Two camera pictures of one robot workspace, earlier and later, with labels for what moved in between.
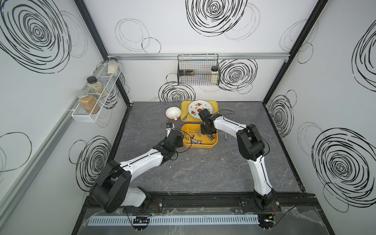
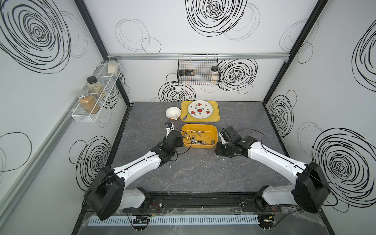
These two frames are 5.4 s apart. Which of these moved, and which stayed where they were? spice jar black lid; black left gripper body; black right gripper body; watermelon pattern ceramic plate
Moved: black right gripper body
Stayed: spice jar black lid; black left gripper body; watermelon pattern ceramic plate
